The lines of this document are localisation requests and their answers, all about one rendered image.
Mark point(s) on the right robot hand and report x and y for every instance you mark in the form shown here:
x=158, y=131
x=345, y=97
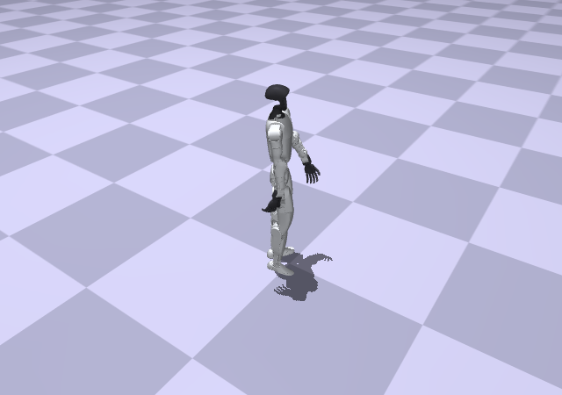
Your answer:
x=273, y=204

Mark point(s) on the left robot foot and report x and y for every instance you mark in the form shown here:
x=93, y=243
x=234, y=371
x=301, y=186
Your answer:
x=288, y=251

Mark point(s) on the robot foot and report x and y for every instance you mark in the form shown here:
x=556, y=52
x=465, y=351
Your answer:
x=288, y=251
x=282, y=269

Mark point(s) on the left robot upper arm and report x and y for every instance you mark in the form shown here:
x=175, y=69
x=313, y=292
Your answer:
x=295, y=135

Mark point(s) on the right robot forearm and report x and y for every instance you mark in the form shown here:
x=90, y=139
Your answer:
x=280, y=179

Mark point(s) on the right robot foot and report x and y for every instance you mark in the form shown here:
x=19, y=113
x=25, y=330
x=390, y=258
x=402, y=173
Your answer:
x=282, y=269

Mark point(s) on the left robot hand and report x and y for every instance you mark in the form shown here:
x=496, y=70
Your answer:
x=310, y=169

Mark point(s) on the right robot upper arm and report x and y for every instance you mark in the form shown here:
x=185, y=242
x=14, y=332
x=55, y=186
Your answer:
x=275, y=136

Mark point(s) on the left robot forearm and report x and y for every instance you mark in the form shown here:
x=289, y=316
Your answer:
x=300, y=149

